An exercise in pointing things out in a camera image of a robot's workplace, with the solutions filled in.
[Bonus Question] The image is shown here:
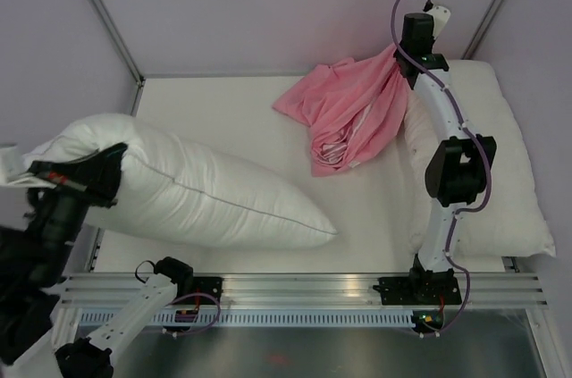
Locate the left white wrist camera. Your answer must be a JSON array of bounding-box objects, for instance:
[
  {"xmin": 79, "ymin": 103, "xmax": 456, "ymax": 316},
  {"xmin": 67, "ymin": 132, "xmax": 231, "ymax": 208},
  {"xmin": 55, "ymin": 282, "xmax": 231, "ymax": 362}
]
[{"xmin": 1, "ymin": 143, "xmax": 31, "ymax": 189}]

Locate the left aluminium corner post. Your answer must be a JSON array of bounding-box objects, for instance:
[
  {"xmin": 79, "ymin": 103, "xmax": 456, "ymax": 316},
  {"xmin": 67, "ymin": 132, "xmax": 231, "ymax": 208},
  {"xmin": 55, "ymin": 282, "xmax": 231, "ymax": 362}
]
[{"xmin": 88, "ymin": 0, "xmax": 145, "ymax": 86}]

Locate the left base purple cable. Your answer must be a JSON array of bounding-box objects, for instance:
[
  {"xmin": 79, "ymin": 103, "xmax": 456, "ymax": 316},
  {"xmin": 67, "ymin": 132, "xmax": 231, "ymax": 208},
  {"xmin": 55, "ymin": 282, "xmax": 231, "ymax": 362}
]
[{"xmin": 142, "ymin": 291, "xmax": 223, "ymax": 339}]

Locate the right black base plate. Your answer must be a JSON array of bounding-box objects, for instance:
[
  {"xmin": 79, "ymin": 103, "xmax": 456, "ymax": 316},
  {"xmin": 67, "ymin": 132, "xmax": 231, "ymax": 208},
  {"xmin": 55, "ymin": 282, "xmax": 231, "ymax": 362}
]
[{"xmin": 373, "ymin": 277, "xmax": 462, "ymax": 306}]

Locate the large white bare pillow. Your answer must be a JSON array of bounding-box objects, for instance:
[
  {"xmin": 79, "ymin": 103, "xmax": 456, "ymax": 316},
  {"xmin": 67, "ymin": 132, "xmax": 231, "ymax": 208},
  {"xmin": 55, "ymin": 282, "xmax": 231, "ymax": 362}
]
[{"xmin": 404, "ymin": 61, "xmax": 556, "ymax": 257}]

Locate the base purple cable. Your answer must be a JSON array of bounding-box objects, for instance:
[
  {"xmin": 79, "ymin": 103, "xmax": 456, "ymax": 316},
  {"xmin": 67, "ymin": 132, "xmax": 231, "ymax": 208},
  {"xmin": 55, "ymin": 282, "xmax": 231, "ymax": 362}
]
[
  {"xmin": 415, "ymin": 256, "xmax": 473, "ymax": 339},
  {"xmin": 142, "ymin": 291, "xmax": 223, "ymax": 339}
]

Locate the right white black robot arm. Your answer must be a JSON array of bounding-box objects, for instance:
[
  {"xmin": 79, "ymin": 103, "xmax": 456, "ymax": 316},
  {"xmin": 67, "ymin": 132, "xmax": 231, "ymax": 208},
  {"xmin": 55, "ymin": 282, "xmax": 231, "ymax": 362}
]
[{"xmin": 395, "ymin": 6, "xmax": 497, "ymax": 303}]

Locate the white slotted cable duct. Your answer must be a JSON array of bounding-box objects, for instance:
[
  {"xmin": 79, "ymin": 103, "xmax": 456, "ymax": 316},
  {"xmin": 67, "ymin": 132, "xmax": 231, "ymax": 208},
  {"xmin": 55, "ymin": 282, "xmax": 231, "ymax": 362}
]
[{"xmin": 78, "ymin": 310, "xmax": 421, "ymax": 328}]

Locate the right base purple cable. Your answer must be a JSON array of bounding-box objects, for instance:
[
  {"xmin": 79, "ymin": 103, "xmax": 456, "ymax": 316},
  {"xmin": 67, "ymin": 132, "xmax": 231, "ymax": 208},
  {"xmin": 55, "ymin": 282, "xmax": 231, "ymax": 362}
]
[{"xmin": 415, "ymin": 256, "xmax": 473, "ymax": 339}]

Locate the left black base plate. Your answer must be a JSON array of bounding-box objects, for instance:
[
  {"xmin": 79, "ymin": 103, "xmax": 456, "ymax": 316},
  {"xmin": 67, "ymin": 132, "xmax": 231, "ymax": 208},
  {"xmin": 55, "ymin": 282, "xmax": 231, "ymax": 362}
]
[{"xmin": 191, "ymin": 276, "xmax": 223, "ymax": 308}]

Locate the pink pillowcase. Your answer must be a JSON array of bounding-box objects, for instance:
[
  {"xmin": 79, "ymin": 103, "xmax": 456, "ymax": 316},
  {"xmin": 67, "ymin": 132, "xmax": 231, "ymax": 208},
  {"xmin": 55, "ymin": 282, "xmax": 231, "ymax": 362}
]
[{"xmin": 273, "ymin": 45, "xmax": 409, "ymax": 177}]

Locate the aluminium mounting rail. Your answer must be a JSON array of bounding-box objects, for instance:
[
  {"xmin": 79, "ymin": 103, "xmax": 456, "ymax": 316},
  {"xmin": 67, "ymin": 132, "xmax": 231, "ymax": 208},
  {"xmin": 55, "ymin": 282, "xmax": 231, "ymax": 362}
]
[{"xmin": 53, "ymin": 271, "xmax": 549, "ymax": 310}]

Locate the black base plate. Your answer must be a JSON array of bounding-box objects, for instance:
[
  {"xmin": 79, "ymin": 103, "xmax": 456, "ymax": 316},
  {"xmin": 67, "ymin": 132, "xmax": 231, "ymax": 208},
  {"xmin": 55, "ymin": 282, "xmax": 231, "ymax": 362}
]
[
  {"xmin": 191, "ymin": 276, "xmax": 223, "ymax": 308},
  {"xmin": 373, "ymin": 277, "xmax": 462, "ymax": 306}
]

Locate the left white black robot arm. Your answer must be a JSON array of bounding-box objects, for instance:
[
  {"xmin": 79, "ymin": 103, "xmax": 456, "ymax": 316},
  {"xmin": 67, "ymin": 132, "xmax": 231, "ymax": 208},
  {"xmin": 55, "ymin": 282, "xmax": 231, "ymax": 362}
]
[{"xmin": 1, "ymin": 142, "xmax": 195, "ymax": 377}]

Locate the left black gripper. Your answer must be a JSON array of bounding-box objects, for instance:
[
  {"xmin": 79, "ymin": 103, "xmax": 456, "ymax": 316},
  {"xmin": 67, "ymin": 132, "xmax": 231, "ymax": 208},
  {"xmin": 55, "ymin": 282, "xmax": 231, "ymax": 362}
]
[{"xmin": 27, "ymin": 139, "xmax": 131, "ymax": 279}]

